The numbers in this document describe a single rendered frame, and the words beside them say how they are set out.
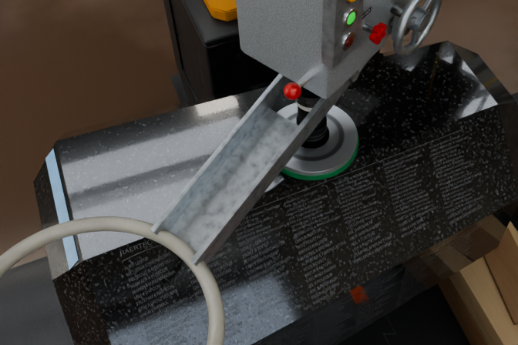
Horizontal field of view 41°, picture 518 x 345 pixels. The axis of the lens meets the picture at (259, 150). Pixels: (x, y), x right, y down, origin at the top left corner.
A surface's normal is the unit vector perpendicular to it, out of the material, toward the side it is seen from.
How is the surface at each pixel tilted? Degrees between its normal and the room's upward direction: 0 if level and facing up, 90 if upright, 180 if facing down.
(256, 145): 16
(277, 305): 45
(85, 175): 0
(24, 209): 0
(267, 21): 90
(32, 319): 0
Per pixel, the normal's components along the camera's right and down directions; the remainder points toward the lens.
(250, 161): -0.22, -0.42
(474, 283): -0.05, -0.61
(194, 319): 0.24, 0.07
